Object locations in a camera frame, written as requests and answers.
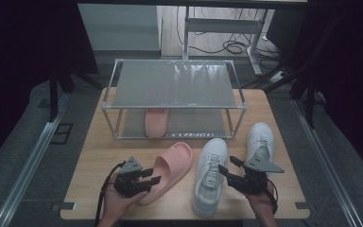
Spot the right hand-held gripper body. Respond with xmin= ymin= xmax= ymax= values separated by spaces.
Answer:
xmin=226 ymin=155 xmax=285 ymax=194

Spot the black metal stand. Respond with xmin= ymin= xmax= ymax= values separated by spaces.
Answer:
xmin=242 ymin=15 xmax=341 ymax=129
xmin=48 ymin=62 xmax=103 ymax=122

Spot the pink slipper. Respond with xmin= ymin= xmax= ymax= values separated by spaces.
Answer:
xmin=136 ymin=141 xmax=194 ymax=206
xmin=144 ymin=108 xmax=169 ymax=139

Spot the white power strip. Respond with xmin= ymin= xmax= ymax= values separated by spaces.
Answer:
xmin=268 ymin=70 xmax=288 ymax=83

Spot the right hand-held gripper black cable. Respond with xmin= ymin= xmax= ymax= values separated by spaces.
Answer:
xmin=266 ymin=179 xmax=279 ymax=216

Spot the metal two-tier shoe rack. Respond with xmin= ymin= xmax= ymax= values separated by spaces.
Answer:
xmin=100 ymin=58 xmax=249 ymax=140

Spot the black floor cable bundle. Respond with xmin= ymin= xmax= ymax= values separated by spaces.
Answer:
xmin=176 ymin=6 xmax=282 ymax=62

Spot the dark computer case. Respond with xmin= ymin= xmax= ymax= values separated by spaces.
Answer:
xmin=266 ymin=9 xmax=306 ymax=56

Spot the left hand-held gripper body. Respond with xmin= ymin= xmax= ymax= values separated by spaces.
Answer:
xmin=112 ymin=156 xmax=149 ymax=199

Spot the aluminium floor rail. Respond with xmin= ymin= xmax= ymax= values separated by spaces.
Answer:
xmin=0 ymin=93 xmax=72 ymax=227
xmin=291 ymin=94 xmax=363 ymax=227

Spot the white metal desk frame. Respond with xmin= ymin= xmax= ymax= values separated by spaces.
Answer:
xmin=181 ymin=6 xmax=270 ymax=77

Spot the dark curtain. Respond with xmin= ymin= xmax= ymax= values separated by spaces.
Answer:
xmin=0 ymin=0 xmax=100 ymax=173
xmin=296 ymin=0 xmax=363 ymax=181

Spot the white cabinet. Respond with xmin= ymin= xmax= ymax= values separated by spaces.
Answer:
xmin=78 ymin=3 xmax=164 ymax=52

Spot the person's right hand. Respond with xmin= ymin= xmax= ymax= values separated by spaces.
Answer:
xmin=245 ymin=183 xmax=277 ymax=216

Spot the white sneaker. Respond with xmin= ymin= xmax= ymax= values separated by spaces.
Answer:
xmin=192 ymin=137 xmax=229 ymax=218
xmin=245 ymin=122 xmax=276 ymax=171

